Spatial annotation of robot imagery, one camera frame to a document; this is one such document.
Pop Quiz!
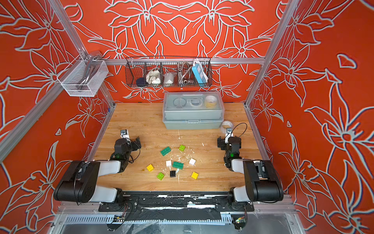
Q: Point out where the dark green long lego brick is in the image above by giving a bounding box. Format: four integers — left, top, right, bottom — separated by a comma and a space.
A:
160, 146, 171, 157

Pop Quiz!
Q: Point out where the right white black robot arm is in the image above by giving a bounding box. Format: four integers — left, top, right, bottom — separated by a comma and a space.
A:
217, 136, 284, 203

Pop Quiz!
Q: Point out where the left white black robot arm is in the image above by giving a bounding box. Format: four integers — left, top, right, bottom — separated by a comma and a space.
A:
53, 136, 142, 205

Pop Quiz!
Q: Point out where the clear tape roll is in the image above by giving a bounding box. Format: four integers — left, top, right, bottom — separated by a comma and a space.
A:
220, 120, 233, 134

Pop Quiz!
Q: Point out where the grey plastic storage box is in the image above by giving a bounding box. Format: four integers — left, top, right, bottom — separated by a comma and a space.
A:
163, 92, 225, 130

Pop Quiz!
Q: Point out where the blue white box in basket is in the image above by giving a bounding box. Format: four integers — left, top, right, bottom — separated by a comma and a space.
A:
192, 62, 207, 84

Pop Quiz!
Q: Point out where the white crumpled bag in basket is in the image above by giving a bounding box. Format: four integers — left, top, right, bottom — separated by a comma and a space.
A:
146, 70, 161, 85

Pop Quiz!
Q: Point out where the white cable duct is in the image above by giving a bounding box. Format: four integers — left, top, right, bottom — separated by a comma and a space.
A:
63, 214, 232, 225

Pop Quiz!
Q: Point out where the clear plastic wall bin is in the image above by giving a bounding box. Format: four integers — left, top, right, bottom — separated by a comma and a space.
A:
57, 51, 109, 97

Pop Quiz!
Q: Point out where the black wire basket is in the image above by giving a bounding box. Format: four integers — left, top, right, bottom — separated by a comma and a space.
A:
125, 56, 213, 88

